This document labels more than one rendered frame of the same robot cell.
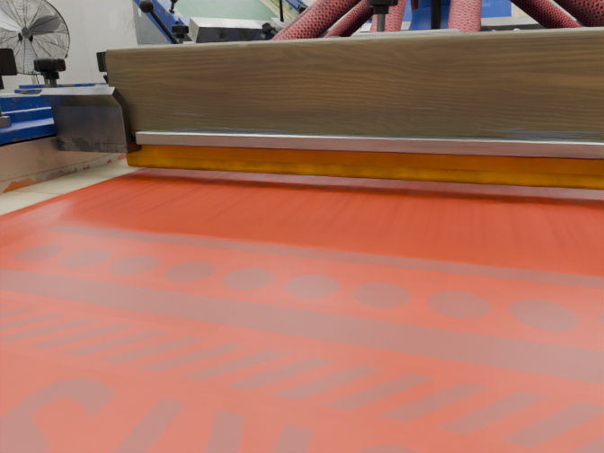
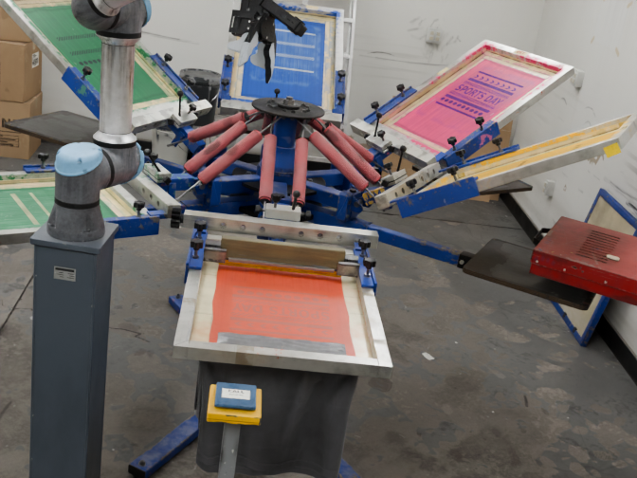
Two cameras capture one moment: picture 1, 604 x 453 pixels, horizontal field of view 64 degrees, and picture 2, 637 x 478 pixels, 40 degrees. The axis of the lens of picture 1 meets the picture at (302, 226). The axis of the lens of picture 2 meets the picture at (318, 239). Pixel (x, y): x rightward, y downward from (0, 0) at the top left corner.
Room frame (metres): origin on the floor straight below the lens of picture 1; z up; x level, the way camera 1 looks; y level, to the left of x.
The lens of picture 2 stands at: (-2.08, 0.98, 2.14)
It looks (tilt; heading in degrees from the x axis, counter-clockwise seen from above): 22 degrees down; 335
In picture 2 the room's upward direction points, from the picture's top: 9 degrees clockwise
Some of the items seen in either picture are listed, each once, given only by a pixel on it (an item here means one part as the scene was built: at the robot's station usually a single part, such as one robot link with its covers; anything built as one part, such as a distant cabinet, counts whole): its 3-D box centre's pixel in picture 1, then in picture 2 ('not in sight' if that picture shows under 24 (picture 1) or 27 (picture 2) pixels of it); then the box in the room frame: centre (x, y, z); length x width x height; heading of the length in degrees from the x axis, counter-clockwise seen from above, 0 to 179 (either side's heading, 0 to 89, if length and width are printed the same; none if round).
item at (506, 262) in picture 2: not in sight; (424, 245); (0.65, -0.75, 0.91); 1.34 x 0.40 x 0.08; 41
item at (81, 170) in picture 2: not in sight; (80, 172); (0.16, 0.64, 1.37); 0.13 x 0.12 x 0.14; 129
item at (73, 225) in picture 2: not in sight; (76, 213); (0.15, 0.65, 1.25); 0.15 x 0.15 x 0.10
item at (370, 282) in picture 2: not in sight; (363, 272); (0.29, -0.31, 0.97); 0.30 x 0.05 x 0.07; 161
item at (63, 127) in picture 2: not in sight; (147, 159); (1.66, 0.13, 0.91); 1.34 x 0.40 x 0.08; 41
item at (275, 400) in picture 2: not in sight; (272, 415); (-0.12, 0.12, 0.74); 0.45 x 0.03 x 0.43; 71
